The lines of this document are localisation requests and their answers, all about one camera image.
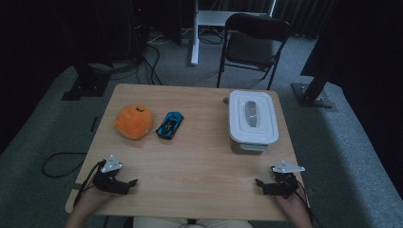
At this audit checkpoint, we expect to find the blue toy car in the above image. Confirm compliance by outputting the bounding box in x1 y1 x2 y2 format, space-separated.
155 110 184 141

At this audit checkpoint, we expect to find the orange plush toy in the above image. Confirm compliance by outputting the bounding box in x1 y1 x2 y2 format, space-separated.
113 104 154 141

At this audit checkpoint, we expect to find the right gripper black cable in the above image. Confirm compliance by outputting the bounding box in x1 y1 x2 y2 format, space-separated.
296 180 325 228

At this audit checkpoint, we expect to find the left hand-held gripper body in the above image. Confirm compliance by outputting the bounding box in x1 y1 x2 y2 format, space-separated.
91 154 129 195

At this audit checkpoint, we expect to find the black floor cable loop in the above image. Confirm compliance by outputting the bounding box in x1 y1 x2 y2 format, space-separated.
41 152 88 179

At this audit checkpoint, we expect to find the white storage box lid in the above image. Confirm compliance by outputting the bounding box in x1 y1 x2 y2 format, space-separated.
228 89 280 146

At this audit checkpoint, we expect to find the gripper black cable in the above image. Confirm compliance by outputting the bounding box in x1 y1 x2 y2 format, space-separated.
296 180 325 228
73 160 106 208

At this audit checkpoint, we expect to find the black folding chair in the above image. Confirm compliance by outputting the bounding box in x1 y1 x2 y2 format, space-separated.
216 12 292 91

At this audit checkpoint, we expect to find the white desk frame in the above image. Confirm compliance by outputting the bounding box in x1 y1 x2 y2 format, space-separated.
190 0 278 67

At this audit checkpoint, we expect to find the clear grey storage box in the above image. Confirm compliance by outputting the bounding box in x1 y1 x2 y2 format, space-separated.
230 136 276 156

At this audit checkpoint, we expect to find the bundle of floor cables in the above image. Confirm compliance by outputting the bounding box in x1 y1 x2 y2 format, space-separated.
108 42 164 86

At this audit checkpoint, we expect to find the black metal stand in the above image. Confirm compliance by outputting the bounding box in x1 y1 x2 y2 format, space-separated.
291 63 335 109
61 61 112 102

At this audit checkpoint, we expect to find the person's left hand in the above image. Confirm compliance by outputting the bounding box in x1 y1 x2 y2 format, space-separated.
75 185 112 212

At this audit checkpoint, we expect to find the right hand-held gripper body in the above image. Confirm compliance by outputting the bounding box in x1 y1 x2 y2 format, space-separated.
271 161 306 200

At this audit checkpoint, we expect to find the person's right hand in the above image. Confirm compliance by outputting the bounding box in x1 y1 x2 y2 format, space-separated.
275 192 306 214

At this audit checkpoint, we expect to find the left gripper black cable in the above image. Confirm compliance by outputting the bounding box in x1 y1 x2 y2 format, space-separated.
73 160 106 208

